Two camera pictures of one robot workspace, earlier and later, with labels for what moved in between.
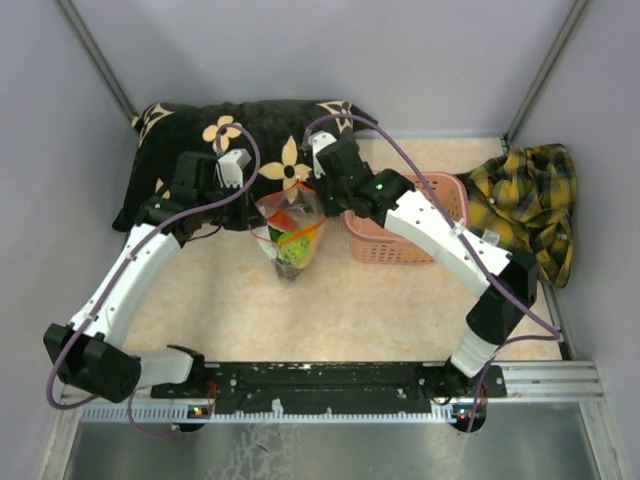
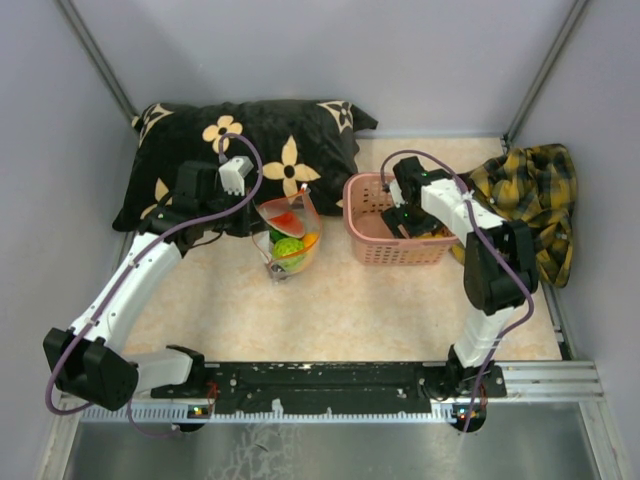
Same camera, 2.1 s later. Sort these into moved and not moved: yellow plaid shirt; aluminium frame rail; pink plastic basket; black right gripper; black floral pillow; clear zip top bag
Moved: black right gripper; clear zip top bag
Not moved: black floral pillow; aluminium frame rail; yellow plaid shirt; pink plastic basket
